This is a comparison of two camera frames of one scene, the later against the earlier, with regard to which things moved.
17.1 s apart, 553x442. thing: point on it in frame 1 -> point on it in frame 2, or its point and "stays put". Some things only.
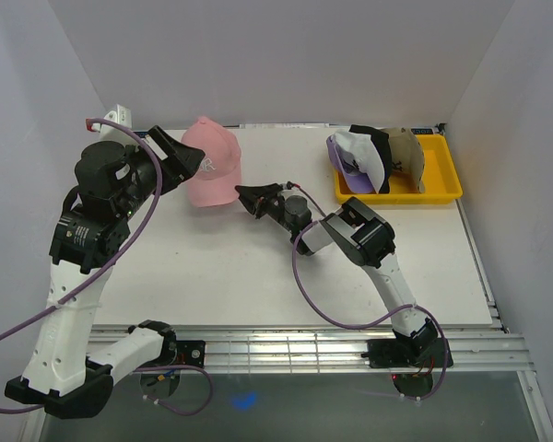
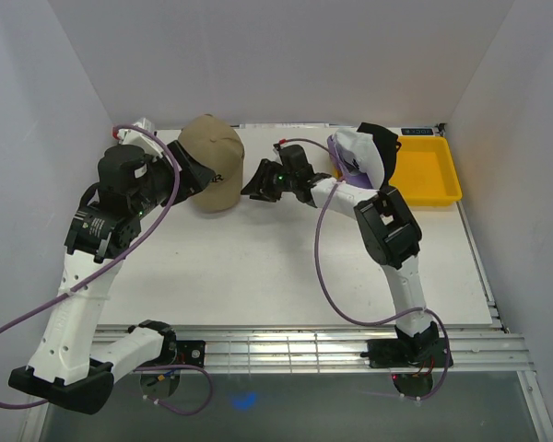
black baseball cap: [383, 142] stays put
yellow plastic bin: [441, 180] stays put
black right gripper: [252, 195] -> [257, 188]
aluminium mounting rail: [488, 347] stays put
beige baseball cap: [406, 154] -> [217, 147]
